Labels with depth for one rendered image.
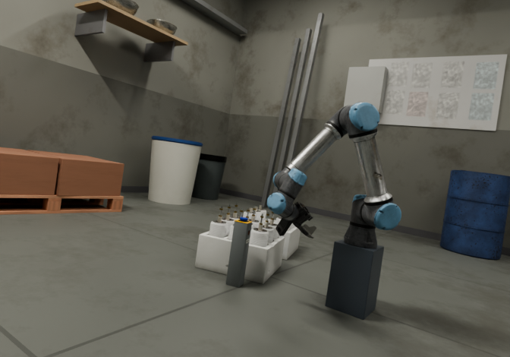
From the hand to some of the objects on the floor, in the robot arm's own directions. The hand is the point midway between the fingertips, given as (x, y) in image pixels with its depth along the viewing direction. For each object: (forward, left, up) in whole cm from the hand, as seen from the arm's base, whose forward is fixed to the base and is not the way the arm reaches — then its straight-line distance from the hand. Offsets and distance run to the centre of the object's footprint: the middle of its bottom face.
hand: (303, 225), depth 168 cm
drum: (-57, -272, -35) cm, 280 cm away
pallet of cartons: (+241, +4, -35) cm, 243 cm away
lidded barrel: (+242, -146, -35) cm, 285 cm away
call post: (+28, +8, -35) cm, 45 cm away
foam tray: (+59, -70, -35) cm, 98 cm away
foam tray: (+44, -18, -35) cm, 58 cm away
